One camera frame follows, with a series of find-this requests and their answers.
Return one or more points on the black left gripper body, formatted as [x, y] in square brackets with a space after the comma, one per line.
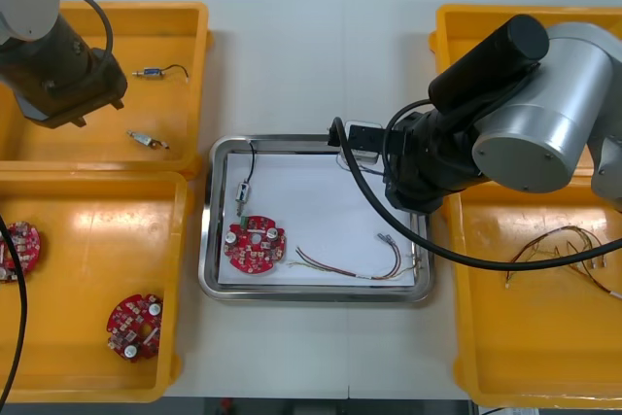
[73, 94]

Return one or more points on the solenoid with white-blue label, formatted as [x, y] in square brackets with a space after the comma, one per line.
[243, 193]

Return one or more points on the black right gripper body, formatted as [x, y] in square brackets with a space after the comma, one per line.
[413, 177]

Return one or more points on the group of metal solenoids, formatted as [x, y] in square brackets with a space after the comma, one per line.
[148, 73]

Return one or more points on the yellow-orange plastic bin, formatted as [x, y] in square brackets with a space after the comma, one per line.
[534, 337]
[160, 109]
[466, 26]
[87, 240]

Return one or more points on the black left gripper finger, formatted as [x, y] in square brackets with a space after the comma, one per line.
[118, 104]
[79, 121]

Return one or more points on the white paper sheet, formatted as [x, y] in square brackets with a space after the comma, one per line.
[316, 201]

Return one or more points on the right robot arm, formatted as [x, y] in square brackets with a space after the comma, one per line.
[534, 94]

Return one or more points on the steel tray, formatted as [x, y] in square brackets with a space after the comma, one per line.
[311, 294]

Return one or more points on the round red circuit board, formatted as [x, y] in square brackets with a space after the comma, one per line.
[252, 252]
[136, 322]
[26, 245]

